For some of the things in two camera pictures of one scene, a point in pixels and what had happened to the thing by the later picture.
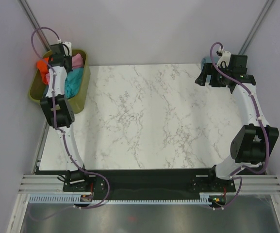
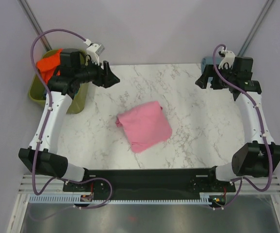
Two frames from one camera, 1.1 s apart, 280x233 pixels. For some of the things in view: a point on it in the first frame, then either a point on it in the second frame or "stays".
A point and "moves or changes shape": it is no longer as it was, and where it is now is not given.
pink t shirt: x=77 y=62 moves or changes shape
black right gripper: x=208 y=69 stays
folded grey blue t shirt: x=207 y=59 stays
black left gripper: x=70 y=59 to x=105 y=78
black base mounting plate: x=146 y=184 stays
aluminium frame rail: x=54 y=184 stays
